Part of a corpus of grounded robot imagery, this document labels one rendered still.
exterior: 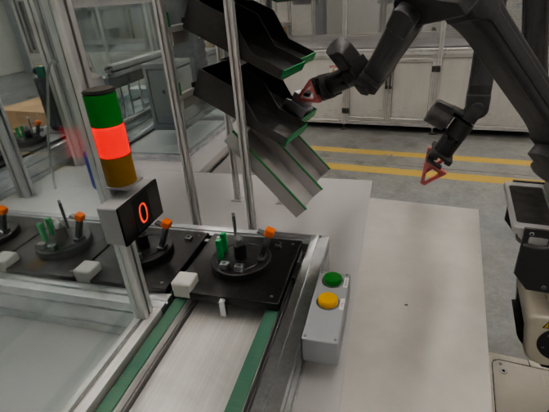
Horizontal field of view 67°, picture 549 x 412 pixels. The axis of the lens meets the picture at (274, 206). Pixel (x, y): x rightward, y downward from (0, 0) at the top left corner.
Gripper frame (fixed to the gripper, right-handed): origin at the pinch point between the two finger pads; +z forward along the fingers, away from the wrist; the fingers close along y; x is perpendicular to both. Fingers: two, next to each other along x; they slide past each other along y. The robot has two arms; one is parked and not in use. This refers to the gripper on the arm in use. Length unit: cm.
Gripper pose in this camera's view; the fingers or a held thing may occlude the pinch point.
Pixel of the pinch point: (304, 96)
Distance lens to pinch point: 123.0
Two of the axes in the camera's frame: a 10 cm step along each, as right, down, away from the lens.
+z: -7.4, 1.9, 6.4
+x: 3.7, 9.2, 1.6
